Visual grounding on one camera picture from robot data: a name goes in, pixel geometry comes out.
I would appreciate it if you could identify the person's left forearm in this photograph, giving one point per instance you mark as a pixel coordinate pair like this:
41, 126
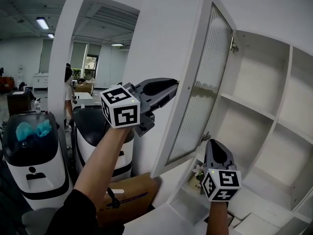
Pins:
102, 160

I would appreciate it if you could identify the person's black left sleeve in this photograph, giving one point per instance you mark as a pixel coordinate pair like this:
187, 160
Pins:
78, 214

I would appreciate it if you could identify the metal door hinge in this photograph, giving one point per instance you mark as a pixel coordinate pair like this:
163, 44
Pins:
206, 136
234, 44

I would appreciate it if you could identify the pink artificial flowers in pot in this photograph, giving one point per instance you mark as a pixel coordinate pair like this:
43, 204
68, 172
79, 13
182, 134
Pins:
198, 177

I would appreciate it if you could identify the brown cardboard box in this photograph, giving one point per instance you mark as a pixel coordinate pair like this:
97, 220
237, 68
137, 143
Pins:
137, 195

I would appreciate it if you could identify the white low cabinet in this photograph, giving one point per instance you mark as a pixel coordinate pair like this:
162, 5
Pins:
40, 81

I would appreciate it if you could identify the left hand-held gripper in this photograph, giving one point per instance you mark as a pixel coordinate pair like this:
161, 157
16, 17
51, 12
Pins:
122, 106

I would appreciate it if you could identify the person's right forearm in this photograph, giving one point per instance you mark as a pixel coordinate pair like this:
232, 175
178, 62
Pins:
217, 219

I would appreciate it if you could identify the white shelf cabinet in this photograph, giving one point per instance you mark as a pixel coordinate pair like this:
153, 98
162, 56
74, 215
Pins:
254, 111

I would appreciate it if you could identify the blue shoe cover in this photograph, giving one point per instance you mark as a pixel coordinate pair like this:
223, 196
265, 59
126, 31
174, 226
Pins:
44, 128
24, 131

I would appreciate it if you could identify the long ceiling light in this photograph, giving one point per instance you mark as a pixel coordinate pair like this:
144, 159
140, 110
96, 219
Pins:
42, 23
50, 35

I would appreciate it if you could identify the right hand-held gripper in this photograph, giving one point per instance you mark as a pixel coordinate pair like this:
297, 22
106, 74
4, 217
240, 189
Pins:
225, 182

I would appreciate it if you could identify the white cabinet door ribbed glass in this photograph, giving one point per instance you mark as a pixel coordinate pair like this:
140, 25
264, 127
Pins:
188, 57

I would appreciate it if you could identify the white and black service robot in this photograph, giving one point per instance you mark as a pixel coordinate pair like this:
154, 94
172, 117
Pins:
36, 160
90, 126

